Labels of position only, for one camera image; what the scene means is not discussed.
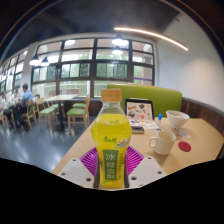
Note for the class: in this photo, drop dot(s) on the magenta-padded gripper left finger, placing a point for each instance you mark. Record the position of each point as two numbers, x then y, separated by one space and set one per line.
77 173

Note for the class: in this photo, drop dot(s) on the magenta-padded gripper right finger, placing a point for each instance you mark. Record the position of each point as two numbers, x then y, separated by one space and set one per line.
146 171

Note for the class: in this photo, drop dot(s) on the yellow drink bottle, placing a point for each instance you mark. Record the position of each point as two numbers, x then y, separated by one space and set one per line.
111 140

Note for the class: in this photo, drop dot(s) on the white ribbed mug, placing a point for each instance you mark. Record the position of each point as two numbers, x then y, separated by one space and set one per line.
165 142

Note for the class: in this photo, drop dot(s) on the small dark box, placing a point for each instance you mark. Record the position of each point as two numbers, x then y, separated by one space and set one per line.
137 130

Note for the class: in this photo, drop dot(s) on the flat round red coaster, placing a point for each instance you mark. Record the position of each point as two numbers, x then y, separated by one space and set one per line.
184 146

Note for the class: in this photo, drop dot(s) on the white printed booklet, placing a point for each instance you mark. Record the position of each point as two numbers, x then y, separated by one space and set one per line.
146 124

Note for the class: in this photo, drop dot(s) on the small blue-capped bottle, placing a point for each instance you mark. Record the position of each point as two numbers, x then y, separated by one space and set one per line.
160 120

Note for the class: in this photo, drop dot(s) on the white bowl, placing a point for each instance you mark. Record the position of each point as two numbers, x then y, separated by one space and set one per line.
177 119

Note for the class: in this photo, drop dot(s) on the group of green-seated wooden chairs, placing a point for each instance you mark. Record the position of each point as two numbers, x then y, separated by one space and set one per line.
77 111

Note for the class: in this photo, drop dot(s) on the black tablet with stickers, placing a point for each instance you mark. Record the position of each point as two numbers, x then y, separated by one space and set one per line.
140 110

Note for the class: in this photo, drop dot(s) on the green upholstered bench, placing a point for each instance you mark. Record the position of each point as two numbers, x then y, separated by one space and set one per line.
163 96

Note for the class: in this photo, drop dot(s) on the wooden dining table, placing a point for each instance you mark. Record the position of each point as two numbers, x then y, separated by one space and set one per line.
60 97

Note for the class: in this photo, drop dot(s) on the person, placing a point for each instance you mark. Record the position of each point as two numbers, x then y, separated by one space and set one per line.
3 101
26 98
15 98

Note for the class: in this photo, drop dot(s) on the group of pendant lamps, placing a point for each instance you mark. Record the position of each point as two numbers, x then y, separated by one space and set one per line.
119 41

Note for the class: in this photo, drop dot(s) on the long linear ceiling light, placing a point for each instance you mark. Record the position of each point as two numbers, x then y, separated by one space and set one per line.
153 34

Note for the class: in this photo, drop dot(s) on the black-framed window wall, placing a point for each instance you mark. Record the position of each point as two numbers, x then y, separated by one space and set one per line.
93 60

